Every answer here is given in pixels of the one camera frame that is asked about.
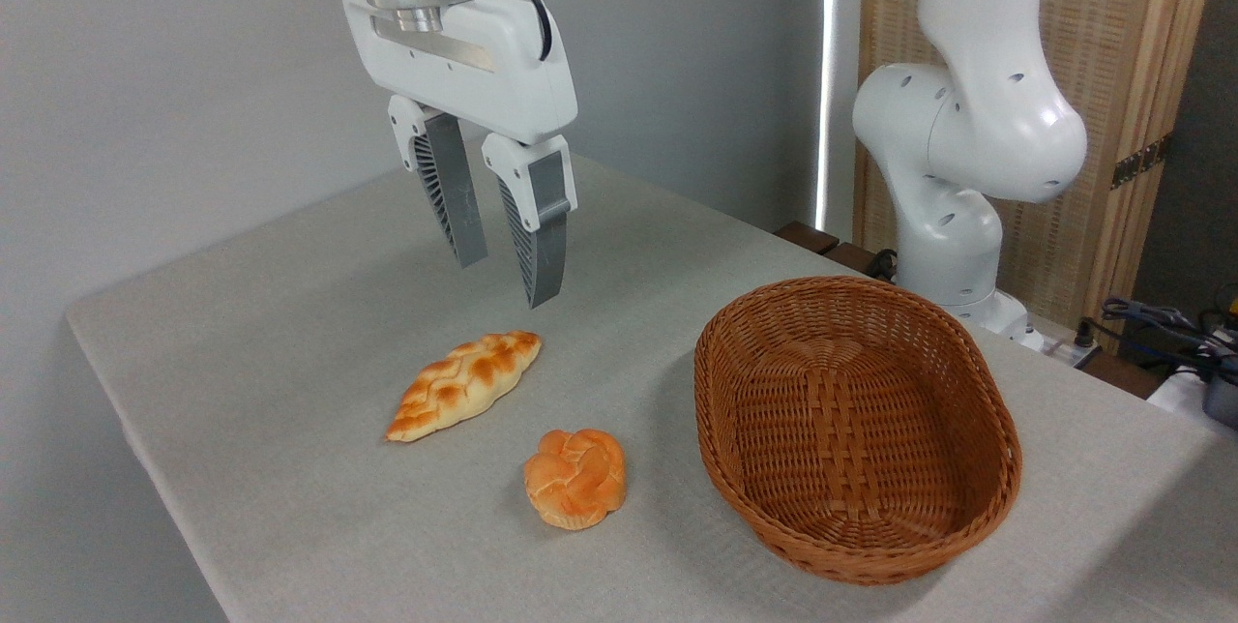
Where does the long braided bread loaf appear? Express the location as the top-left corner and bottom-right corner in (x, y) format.
(386, 330), (543, 444)

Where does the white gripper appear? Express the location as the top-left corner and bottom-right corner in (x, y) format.
(340, 0), (579, 310)

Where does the blue black cable bundle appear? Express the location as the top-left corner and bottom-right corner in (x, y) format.
(1076, 295), (1238, 382)

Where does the dark brown wooden furniture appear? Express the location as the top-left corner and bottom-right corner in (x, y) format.
(774, 221), (897, 282)

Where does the grey tablecloth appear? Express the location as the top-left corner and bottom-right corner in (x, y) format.
(65, 154), (1238, 623)

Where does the round braided bread bun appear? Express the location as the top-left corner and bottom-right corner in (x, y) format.
(523, 429), (628, 532)

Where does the bamboo folding screen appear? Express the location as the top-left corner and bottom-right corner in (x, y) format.
(856, 0), (1224, 334)

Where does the metal screen hinge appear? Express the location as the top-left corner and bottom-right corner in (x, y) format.
(1110, 133), (1174, 191)

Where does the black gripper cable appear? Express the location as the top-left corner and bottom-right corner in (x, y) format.
(460, 0), (554, 63)

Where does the brown oval wicker basket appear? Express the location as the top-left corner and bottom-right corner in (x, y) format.
(693, 276), (1023, 587)

